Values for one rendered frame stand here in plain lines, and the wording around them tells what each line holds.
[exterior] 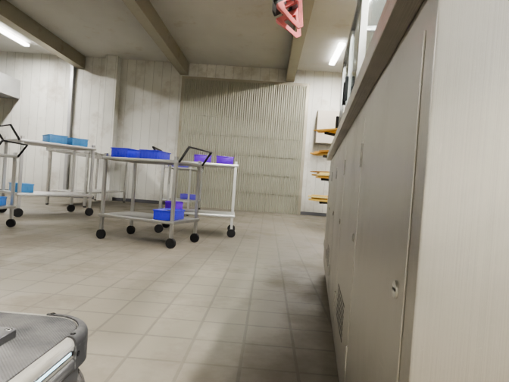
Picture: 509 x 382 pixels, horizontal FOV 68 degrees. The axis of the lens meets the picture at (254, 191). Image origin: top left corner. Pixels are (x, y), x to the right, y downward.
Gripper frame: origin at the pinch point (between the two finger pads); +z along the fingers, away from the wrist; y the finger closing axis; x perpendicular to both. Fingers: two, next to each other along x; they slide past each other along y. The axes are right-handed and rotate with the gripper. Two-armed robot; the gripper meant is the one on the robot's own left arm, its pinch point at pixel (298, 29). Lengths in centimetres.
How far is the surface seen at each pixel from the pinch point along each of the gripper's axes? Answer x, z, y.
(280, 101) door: -92, -138, 828
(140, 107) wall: 226, -278, 833
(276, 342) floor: 49, 93, 54
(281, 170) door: -22, 15, 828
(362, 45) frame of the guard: -38, -4, 65
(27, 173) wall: 555, -254, 833
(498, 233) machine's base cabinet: 6, 48, -63
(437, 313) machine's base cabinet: 15, 52, -62
